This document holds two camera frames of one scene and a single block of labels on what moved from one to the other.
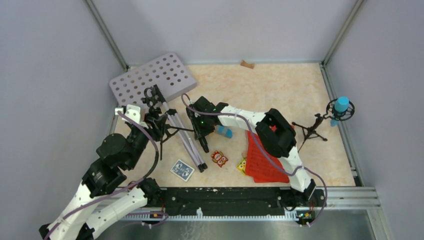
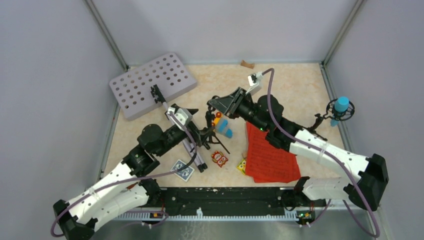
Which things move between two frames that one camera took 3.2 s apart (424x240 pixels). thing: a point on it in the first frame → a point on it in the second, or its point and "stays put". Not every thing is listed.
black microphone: [156, 122] → [209, 132]
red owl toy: [218, 157] stays put
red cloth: [259, 166] stays put
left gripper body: [155, 133] → [197, 139]
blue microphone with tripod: [339, 109] stays put
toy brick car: [222, 130] stays put
